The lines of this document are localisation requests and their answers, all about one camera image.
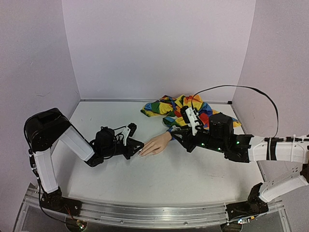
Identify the mannequin hand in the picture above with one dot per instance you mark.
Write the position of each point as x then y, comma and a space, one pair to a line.
156, 144

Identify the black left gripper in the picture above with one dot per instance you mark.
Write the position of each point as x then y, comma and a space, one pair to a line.
132, 145

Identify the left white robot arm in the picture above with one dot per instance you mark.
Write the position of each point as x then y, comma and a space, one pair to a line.
43, 130

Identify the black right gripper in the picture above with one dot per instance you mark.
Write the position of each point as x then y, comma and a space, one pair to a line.
189, 139

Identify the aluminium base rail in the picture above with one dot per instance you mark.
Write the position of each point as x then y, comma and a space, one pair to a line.
31, 218

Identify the colourful rainbow jacket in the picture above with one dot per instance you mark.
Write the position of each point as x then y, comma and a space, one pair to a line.
170, 107

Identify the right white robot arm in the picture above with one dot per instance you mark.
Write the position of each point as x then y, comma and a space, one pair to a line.
293, 149

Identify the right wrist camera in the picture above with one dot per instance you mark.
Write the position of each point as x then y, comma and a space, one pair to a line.
191, 118

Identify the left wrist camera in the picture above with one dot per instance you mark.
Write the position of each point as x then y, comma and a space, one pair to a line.
128, 131

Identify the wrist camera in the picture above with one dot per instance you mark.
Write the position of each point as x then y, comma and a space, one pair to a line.
191, 118
128, 131

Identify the clear nail polish bottle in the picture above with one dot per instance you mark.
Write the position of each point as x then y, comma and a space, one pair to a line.
174, 128

